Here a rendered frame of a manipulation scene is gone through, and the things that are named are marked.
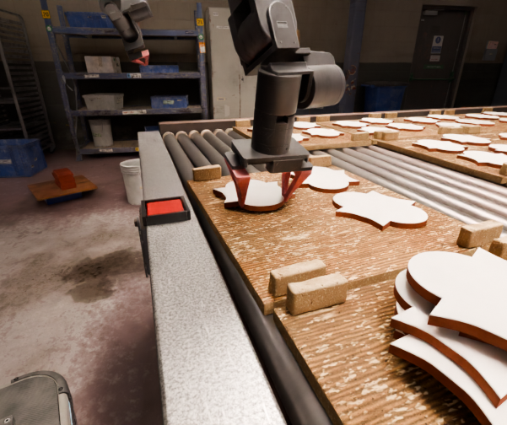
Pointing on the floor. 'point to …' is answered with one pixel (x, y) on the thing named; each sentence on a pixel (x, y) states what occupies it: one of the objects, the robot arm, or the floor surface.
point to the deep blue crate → (13, 158)
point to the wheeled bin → (383, 95)
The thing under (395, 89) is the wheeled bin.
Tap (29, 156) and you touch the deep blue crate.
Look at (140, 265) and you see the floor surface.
